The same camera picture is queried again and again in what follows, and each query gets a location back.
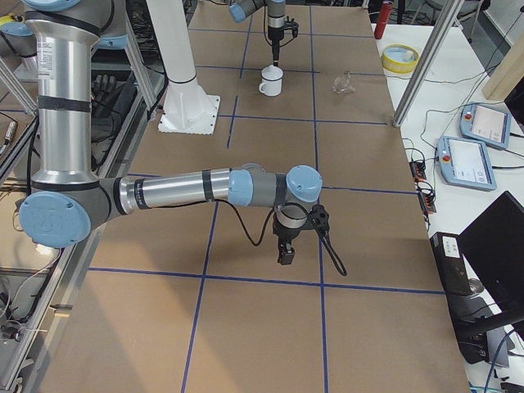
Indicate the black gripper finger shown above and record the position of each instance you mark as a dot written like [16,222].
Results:
[275,52]
[286,253]

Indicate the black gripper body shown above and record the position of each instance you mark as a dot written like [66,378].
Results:
[285,236]
[274,36]

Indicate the clear glass funnel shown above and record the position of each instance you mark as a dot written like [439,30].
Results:
[342,83]

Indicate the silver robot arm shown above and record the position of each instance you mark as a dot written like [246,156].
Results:
[66,201]
[275,13]

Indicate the white enamel mug blue rim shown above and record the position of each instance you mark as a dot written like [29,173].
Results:
[271,85]

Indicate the red cylinder bottle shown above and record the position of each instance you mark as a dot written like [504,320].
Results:
[383,17]

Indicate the yellow tape roll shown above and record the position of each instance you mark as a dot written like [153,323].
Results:
[400,58]

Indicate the orange electronics board near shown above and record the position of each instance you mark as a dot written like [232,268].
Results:
[427,202]

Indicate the orange electronics board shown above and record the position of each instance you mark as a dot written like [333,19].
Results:
[417,169]
[427,202]

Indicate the orange electronics board far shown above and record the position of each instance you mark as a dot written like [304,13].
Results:
[417,169]

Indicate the black desktop computer box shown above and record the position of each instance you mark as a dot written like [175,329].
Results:
[450,264]

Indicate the near teach pendant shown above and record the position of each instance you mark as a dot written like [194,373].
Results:
[465,163]

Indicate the teach pendant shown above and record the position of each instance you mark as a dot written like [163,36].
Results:
[465,163]
[486,124]

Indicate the black computer monitor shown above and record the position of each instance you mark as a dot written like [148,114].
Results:
[493,246]

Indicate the far teach pendant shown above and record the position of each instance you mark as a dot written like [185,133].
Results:
[486,124]

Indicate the wooden plank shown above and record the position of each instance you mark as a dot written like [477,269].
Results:
[507,75]

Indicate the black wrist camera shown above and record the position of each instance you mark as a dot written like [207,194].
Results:
[292,26]
[320,219]

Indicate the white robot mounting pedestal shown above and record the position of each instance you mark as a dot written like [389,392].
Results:
[187,108]

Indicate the aluminium frame post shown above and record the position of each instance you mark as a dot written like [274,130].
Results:
[437,37]

